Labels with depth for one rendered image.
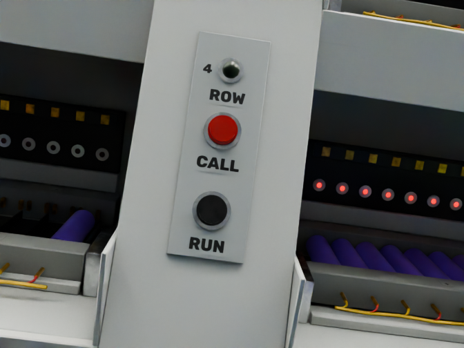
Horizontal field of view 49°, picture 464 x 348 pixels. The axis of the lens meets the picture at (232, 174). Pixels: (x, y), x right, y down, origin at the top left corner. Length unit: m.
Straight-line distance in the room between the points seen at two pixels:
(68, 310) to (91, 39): 0.15
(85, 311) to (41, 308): 0.02
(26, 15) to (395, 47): 0.21
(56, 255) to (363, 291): 0.20
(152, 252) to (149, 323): 0.04
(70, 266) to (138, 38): 0.14
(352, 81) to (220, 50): 0.08
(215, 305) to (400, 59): 0.17
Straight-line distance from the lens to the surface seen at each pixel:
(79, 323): 0.30
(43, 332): 0.29
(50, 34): 0.32
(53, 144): 0.45
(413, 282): 0.36
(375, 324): 0.34
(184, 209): 0.27
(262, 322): 0.27
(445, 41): 0.33
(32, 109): 0.45
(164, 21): 0.30
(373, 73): 0.31
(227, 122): 0.27
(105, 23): 0.31
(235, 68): 0.28
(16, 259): 0.33
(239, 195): 0.27
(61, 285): 0.32
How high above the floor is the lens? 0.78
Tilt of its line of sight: 9 degrees up
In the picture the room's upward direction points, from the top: 8 degrees clockwise
